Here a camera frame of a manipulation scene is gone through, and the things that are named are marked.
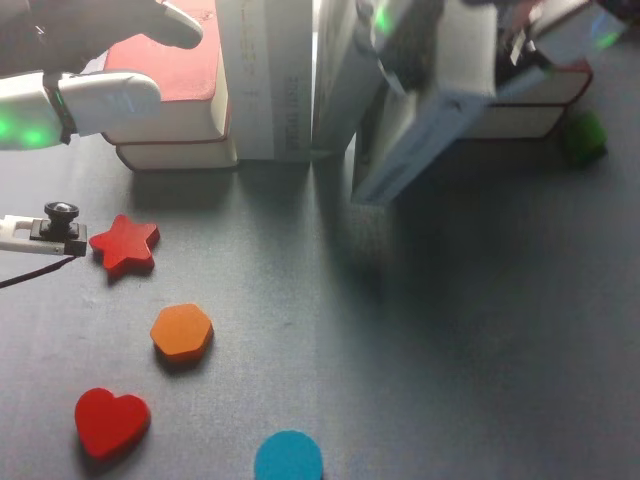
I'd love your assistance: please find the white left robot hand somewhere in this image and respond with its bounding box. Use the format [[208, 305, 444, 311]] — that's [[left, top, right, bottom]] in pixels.
[[352, 0, 629, 96]]

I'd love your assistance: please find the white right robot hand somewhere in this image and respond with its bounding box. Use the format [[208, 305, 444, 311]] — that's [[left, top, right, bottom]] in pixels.
[[0, 0, 205, 152]]

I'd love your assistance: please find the white book Fashionindia spine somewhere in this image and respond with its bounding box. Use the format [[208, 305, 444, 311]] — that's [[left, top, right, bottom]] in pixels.
[[349, 0, 504, 207]]

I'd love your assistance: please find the red hardcover book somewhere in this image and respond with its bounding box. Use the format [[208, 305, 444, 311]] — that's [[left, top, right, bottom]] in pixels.
[[114, 137, 240, 173], [462, 102, 570, 142], [479, 58, 595, 109], [101, 0, 235, 146]]

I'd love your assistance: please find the grey book faint spine print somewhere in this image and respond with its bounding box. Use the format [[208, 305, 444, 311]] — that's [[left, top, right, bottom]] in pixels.
[[263, 0, 315, 165]]

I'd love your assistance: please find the red star block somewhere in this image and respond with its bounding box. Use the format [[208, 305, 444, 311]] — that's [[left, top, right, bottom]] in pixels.
[[88, 213, 162, 282]]

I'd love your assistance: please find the green block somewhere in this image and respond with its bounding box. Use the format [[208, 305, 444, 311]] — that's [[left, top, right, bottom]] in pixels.
[[562, 110, 610, 169]]

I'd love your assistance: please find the orange hexagon block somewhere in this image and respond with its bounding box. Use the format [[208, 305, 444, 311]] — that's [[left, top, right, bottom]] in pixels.
[[149, 303, 215, 369]]

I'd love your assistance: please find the grey table cloth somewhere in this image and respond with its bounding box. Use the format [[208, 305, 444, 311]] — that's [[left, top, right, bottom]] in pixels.
[[0, 44, 640, 480]]

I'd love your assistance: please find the red heart block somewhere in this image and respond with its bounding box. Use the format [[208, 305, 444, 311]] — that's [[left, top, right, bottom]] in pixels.
[[74, 387, 152, 460]]

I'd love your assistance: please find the blue round block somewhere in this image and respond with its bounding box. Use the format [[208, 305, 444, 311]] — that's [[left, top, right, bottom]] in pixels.
[[253, 430, 325, 480]]

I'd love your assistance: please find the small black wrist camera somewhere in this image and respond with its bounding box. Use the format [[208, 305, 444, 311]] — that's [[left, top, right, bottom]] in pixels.
[[28, 201, 89, 258]]

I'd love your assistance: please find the black camera cable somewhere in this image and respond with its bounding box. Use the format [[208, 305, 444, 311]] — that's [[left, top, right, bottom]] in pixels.
[[0, 254, 82, 290]]

